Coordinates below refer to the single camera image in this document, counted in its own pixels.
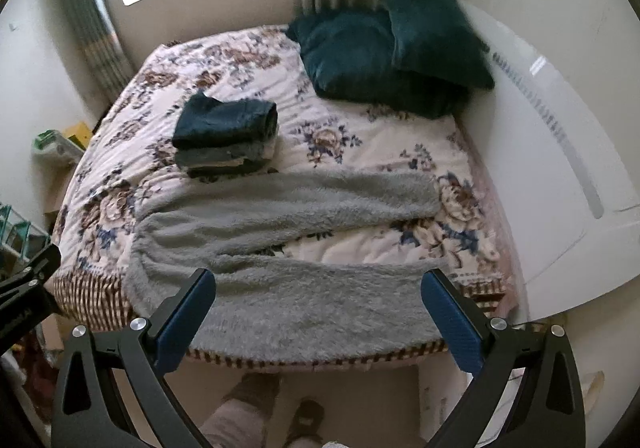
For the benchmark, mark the floral bed blanket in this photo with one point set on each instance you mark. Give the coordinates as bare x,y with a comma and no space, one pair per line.
131,156

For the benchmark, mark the green striped left curtain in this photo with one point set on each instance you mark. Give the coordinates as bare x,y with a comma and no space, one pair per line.
98,41

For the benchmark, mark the grey folded garments stack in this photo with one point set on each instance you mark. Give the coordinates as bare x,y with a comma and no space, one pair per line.
244,158

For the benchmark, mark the white bed headboard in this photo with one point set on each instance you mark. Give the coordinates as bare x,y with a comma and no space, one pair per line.
565,194

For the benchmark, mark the dark teal front pillow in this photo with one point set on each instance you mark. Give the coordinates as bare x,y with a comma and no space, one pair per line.
347,55

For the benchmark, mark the green white package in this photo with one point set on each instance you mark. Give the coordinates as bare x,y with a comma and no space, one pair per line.
52,147

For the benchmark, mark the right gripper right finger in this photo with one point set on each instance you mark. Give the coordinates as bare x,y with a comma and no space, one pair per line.
548,409

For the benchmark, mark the grey fleece pants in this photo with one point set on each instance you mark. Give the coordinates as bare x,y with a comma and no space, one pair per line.
279,308

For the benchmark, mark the dark teal rear pillow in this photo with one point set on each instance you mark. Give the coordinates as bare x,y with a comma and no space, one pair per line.
435,37

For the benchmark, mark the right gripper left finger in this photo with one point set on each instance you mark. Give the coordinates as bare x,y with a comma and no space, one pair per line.
88,408

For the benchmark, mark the yellow box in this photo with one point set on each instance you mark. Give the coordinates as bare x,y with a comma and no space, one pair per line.
80,134

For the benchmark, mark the dark teal pillow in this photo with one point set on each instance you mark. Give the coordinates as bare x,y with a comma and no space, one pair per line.
435,37
347,55

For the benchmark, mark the green wire shelf rack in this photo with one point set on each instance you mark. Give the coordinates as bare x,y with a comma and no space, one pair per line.
20,241

